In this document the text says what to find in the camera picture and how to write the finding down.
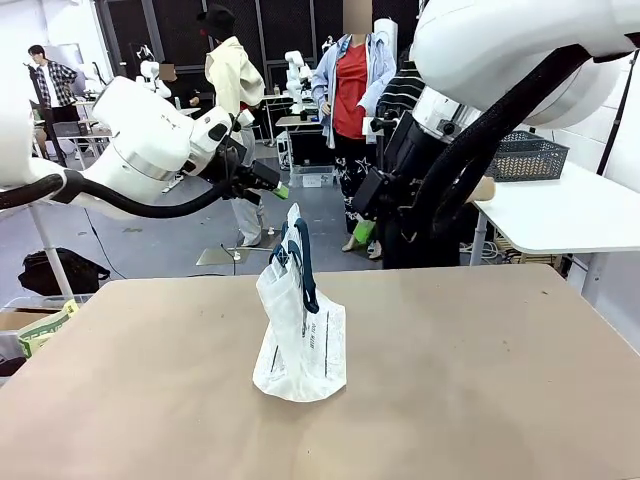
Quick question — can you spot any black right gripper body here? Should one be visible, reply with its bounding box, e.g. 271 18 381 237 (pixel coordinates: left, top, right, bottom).
351 168 402 222

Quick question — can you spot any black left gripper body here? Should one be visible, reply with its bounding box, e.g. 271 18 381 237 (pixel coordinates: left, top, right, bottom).
198 142 261 201

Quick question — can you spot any translucent white bag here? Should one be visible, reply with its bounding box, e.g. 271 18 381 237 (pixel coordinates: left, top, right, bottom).
252 202 348 403

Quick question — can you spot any dark grey plastic lattice basket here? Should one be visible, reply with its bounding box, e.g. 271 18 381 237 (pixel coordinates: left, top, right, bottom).
484 130 571 182

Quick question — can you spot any person's left forearm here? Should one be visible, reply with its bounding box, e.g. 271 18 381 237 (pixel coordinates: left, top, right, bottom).
469 177 497 204

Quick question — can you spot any black bag on floor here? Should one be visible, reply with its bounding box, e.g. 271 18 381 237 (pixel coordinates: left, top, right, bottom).
18 247 112 297

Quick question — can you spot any green and white paper bag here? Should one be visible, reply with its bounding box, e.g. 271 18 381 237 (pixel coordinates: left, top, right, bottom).
18 299 80 359

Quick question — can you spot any clear plastic storage box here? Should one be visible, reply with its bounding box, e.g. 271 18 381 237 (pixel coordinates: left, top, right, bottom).
289 164 335 189

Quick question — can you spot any black equipment case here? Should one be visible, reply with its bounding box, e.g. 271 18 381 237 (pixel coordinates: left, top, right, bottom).
288 130 337 169

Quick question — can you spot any background work desk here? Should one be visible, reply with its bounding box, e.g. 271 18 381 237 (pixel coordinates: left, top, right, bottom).
274 114 322 147

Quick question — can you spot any mannequin, cream jacket, black hat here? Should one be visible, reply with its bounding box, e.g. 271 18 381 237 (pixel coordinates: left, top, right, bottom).
196 3 267 249

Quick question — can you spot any seated person in dark top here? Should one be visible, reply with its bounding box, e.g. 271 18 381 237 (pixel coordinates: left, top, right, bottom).
158 62 202 110

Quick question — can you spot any person in red shirt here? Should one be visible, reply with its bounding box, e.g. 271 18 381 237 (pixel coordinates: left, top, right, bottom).
311 7 397 257

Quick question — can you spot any person in black striped shirt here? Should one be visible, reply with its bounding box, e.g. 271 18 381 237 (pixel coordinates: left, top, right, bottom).
375 44 481 271

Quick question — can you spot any wooden rack under table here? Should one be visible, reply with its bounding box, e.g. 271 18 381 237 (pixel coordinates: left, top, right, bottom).
492 224 565 266

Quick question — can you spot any white stand pole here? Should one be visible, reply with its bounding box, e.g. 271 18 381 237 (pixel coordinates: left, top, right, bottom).
27 204 76 301

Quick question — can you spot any person in plaid shirt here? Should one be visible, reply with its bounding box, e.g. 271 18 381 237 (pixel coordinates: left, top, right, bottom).
25 44 80 161

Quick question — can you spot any white side table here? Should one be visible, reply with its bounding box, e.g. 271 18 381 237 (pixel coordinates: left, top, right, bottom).
469 159 640 301

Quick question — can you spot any black tripod stand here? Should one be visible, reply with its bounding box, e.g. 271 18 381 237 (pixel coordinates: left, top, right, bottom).
596 64 634 176

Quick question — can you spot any brown cardboard box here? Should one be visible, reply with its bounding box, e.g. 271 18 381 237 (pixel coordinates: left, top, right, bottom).
0 309 51 332

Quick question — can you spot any metal mannequin base plate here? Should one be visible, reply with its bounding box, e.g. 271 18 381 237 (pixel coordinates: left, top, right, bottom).
195 244 262 267

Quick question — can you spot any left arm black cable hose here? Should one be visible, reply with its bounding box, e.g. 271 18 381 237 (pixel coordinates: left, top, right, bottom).
0 144 239 221

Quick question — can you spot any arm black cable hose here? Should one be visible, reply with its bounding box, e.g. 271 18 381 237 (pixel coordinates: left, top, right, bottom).
399 44 609 244
0 144 239 221

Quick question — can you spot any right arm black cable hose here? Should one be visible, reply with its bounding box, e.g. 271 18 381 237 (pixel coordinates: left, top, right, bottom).
399 44 609 244

